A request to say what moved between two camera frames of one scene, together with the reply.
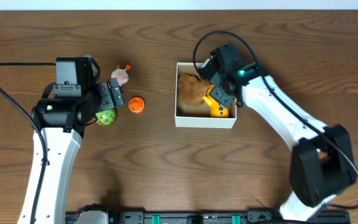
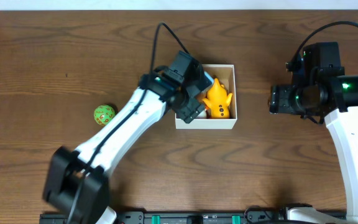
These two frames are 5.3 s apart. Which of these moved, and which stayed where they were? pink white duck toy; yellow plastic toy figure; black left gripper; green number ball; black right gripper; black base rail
Moved: black left gripper; pink white duck toy; black right gripper
Stayed: black base rail; yellow plastic toy figure; green number ball
